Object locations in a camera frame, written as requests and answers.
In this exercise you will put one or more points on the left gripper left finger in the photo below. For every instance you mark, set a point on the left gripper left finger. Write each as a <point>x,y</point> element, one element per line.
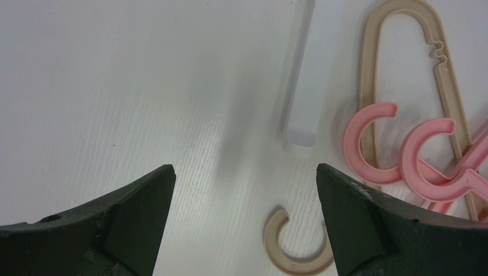
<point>119,233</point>

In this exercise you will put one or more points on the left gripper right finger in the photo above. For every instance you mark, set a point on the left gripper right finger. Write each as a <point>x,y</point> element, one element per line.
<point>373,233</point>

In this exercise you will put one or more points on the pink plastic hanger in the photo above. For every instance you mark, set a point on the pink plastic hanger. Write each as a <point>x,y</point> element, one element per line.
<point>351,144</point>
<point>431,184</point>

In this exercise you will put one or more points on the beige plastic hanger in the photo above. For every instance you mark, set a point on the beige plastic hanger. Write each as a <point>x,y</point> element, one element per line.
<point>308,105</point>

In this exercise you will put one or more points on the left rack foot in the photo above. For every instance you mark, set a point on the left rack foot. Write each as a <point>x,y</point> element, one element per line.
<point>294,140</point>

